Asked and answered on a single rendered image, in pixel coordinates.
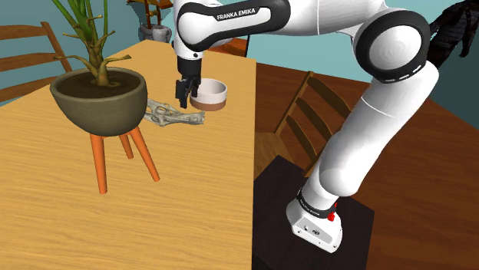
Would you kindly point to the grey animal skull figure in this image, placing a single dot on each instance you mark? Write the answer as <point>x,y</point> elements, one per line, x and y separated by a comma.
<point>172,115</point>

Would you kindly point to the white bowl with brown base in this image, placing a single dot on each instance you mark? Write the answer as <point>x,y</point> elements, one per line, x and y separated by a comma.
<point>211,95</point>

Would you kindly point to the black figure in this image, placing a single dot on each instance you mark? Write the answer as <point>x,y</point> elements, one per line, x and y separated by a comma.
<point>449,30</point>

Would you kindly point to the white pot with wooden plant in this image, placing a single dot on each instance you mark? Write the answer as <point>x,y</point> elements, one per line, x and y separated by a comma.
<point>155,31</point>

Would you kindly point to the dark robot stand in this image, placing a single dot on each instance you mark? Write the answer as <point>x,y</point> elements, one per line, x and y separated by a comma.
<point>277,224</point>

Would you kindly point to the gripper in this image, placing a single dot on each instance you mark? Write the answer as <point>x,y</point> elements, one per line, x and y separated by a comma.
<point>189,67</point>

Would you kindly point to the wooden ladder-back chair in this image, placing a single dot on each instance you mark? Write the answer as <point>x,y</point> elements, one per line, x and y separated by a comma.
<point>22,59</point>
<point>299,123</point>

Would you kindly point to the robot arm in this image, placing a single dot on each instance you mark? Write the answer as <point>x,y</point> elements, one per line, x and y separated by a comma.
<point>374,123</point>

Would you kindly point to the potted plant on orange legs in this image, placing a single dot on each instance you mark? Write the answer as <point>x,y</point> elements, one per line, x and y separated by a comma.
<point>99,99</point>

